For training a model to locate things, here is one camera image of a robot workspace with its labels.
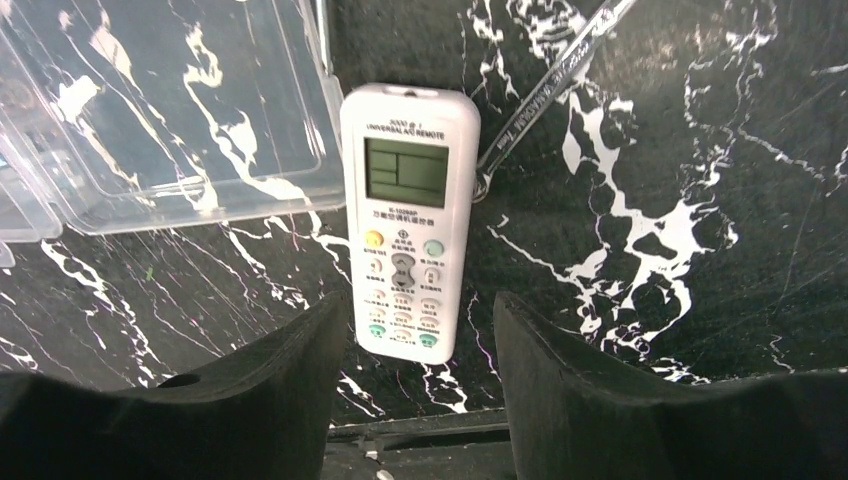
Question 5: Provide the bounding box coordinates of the clear plastic screw organizer box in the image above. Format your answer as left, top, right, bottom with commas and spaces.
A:
1, 1, 344, 243

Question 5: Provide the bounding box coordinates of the white AC remote control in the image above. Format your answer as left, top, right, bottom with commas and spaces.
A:
340, 83, 481, 365

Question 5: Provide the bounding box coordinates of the small silver wrench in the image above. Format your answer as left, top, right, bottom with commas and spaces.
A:
472, 0, 636, 203

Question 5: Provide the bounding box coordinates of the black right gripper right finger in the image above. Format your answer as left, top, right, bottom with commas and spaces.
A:
493, 292, 847, 479

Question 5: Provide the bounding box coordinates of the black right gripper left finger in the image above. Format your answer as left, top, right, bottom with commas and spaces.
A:
1, 293, 350, 479

